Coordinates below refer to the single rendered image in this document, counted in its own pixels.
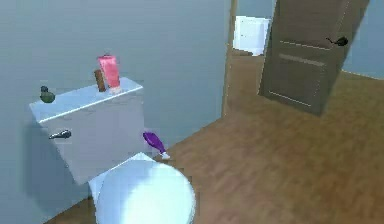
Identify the purple toilet brush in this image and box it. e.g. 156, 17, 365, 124
142, 131, 171, 161

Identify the pink tube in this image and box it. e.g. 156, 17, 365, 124
97, 54, 122, 94

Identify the white toilet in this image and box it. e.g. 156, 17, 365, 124
28, 77, 197, 224

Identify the brown small cylinder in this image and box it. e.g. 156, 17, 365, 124
93, 68, 107, 93

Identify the white cabinet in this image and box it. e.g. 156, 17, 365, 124
232, 15, 272, 57

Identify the brown room door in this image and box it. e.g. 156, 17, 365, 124
258, 0, 371, 117

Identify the dark green round bottle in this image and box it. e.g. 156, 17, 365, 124
39, 85, 56, 104

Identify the black door handle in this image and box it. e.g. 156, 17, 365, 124
325, 35, 350, 47

